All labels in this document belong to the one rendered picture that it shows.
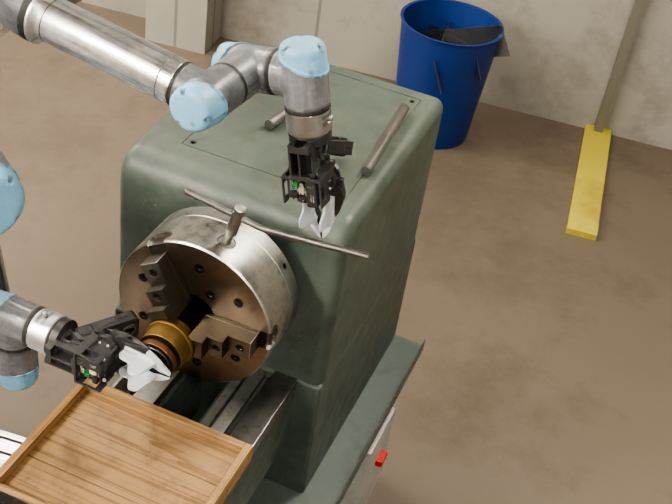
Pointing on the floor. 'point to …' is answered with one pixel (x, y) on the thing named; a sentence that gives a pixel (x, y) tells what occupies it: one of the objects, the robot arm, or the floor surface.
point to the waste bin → (449, 59)
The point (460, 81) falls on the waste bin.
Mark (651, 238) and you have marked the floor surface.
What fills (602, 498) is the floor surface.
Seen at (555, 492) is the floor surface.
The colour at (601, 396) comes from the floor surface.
